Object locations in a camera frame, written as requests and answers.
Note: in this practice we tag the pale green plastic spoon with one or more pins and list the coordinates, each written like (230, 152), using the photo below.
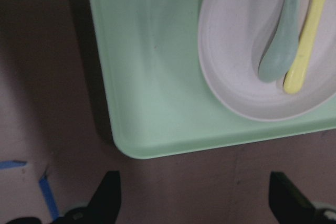
(281, 52)

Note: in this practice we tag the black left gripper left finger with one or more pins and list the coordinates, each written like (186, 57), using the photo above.
(103, 207)

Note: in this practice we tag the white round plate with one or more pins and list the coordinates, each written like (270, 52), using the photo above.
(232, 37)

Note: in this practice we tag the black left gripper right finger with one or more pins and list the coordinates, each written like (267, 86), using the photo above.
(289, 205)

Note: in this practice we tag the yellow plastic fork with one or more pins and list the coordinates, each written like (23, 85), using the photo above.
(296, 75)

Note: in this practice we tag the mint green tray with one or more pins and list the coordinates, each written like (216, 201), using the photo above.
(158, 99)

